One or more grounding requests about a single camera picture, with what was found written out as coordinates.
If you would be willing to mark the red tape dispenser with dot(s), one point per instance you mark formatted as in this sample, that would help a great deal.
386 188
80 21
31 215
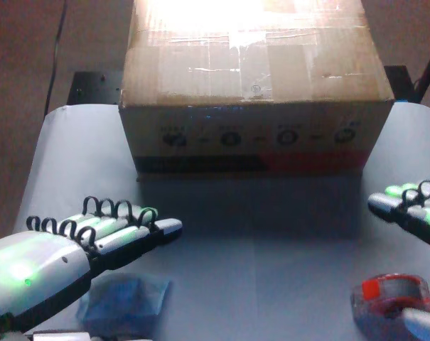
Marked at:
388 287

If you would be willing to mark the white table sheet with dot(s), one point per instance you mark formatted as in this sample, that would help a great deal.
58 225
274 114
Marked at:
253 266

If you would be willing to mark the blue plastic bag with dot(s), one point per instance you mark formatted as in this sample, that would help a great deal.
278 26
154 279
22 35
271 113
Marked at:
129 302

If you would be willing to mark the brown cardboard box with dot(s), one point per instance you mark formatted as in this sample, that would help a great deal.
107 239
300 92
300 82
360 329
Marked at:
253 71

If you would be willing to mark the black tripod leg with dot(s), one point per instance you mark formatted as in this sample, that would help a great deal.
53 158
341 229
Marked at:
429 67

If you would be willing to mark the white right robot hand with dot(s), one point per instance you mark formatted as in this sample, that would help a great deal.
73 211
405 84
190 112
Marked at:
413 216

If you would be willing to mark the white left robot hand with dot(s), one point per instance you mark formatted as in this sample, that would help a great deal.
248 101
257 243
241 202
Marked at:
40 259

